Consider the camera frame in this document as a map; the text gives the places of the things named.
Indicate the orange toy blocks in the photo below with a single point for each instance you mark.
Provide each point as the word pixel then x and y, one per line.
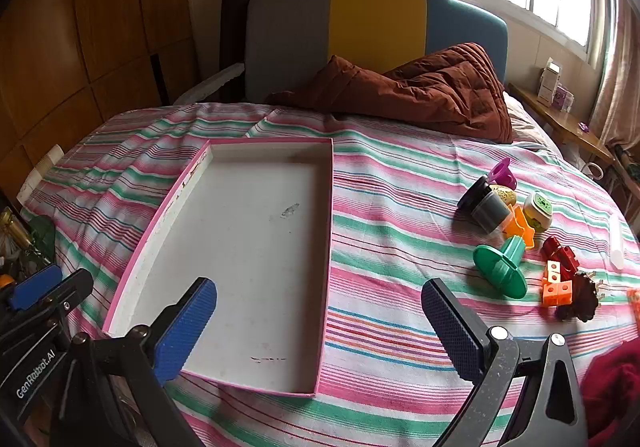
pixel 555 294

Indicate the brown quilt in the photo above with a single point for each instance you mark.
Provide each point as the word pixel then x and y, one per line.
pixel 425 87

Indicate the pink cardboard box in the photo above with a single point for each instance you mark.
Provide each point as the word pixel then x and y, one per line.
pixel 250 252

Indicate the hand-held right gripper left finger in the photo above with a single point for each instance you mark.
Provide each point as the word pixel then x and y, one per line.
pixel 185 327

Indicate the pink floral curtain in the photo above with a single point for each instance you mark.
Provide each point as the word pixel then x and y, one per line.
pixel 620 77

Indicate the green plunger mold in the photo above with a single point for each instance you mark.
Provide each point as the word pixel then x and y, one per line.
pixel 497 267

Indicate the pale pink pillow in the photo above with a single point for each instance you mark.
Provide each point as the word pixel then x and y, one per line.
pixel 525 127

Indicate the white plastic tube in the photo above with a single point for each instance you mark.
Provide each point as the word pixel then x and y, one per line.
pixel 616 242

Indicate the gold foil bottle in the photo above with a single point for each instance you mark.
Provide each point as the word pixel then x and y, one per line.
pixel 12 227

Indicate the white bed rail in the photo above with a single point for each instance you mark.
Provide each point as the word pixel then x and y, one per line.
pixel 210 82

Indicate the red plastic block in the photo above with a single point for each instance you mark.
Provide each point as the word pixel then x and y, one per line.
pixel 567 262

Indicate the green glass bottle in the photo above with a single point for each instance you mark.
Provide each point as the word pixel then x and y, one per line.
pixel 42 239

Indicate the yellow toy corn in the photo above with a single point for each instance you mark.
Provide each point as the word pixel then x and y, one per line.
pixel 507 197

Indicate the white carton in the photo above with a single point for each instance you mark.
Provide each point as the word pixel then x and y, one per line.
pixel 547 82

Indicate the grey yellow blue headboard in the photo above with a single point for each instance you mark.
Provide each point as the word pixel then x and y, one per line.
pixel 375 22

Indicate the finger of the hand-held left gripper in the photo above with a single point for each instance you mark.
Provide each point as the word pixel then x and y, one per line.
pixel 35 287

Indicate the black grey cup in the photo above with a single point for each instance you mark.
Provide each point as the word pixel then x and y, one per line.
pixel 487 212

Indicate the purple small box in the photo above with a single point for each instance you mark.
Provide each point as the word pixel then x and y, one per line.
pixel 562 99

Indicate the purple plunger mold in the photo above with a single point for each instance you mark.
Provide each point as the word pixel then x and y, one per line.
pixel 500 172

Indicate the orange star cutter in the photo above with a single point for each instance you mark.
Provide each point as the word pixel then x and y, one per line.
pixel 517 227

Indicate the dark brown claw clip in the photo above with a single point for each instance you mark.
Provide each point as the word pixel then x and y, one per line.
pixel 580 299

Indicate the striped bed sheet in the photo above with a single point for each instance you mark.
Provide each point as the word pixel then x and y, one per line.
pixel 400 227

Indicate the wooden bedside table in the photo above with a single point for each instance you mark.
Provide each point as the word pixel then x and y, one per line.
pixel 560 124

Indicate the wooden wardrobe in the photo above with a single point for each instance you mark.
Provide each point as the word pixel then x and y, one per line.
pixel 75 27

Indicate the white jar green lid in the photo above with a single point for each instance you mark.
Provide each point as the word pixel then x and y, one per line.
pixel 537 212

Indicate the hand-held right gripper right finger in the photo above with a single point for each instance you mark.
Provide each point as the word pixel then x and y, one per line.
pixel 450 332

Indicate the orange claw clip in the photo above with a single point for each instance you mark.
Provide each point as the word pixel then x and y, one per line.
pixel 635 304

